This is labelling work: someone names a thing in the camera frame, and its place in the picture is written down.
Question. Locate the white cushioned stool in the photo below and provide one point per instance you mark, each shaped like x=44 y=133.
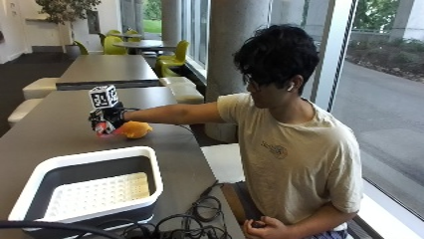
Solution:
x=222 y=162
x=186 y=94
x=22 y=111
x=40 y=88
x=176 y=80

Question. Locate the narrow concrete pillar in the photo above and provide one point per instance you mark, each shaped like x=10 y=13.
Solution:
x=171 y=20

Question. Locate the round grey table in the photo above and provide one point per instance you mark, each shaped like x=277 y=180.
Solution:
x=138 y=44
x=125 y=35

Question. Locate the the person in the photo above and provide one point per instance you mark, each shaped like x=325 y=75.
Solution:
x=295 y=146

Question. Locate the white earbud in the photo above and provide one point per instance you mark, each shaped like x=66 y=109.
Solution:
x=289 y=87

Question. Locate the green plastic chair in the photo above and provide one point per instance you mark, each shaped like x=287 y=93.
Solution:
x=81 y=47
x=131 y=35
x=172 y=59
x=113 y=45

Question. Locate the eyeglasses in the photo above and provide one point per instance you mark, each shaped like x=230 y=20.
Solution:
x=247 y=79

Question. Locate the white and grey tub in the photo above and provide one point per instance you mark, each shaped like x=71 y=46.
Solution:
x=91 y=189

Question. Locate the potted indoor tree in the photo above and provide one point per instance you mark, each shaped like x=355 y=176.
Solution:
x=66 y=16

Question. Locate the orange soft toy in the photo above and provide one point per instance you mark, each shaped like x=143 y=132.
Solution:
x=134 y=129

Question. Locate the wide concrete pillar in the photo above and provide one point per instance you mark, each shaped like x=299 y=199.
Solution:
x=234 y=53

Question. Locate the white marker cube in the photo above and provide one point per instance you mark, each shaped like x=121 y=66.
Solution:
x=103 y=96

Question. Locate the long grey table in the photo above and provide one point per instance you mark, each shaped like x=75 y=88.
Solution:
x=105 y=68

